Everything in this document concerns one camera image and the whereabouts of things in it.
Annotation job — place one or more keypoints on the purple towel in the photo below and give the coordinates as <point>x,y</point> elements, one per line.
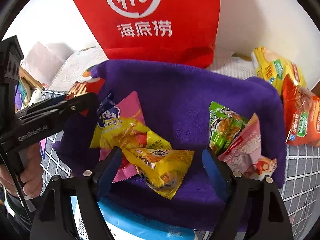
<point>124,76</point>

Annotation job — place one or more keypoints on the grey checkered bedsheet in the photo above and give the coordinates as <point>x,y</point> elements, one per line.
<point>300,179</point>

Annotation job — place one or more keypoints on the orange chips bag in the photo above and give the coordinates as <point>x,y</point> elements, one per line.
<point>301,114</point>

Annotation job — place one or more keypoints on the yellow chips bag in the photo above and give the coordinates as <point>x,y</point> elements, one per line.
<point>273,68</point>

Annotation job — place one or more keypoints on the person's left hand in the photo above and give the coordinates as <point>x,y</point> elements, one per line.
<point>31,176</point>

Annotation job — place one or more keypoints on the blue cardboard box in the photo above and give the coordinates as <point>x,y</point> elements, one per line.
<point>126,224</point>

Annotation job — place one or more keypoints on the yellow peanut snack packet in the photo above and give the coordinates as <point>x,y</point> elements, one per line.
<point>162,170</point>

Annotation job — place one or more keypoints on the white patterned pillow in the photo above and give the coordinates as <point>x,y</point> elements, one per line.
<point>77,68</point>

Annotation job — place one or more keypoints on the pink panda snack bag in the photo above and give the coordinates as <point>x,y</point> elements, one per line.
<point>244,153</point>

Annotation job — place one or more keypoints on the yellow pink snack bag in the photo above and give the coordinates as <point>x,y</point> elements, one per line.
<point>122,125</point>

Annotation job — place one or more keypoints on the wooden bedside furniture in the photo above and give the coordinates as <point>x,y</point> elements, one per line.
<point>28,91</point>

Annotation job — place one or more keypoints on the white Miniso plastic bag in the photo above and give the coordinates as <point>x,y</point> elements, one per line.
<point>44,62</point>

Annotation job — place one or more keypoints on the red paper shopping bag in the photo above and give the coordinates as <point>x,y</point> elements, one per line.
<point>173,31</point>

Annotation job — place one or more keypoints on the green snack packet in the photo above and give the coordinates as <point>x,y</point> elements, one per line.
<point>224,126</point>

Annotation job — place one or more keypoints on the red candy packet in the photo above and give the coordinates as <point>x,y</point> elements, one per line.
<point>84,86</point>

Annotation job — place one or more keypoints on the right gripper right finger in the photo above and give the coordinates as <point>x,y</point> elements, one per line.
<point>218,172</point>

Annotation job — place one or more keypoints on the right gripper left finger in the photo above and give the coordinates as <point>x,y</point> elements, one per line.
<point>106,171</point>

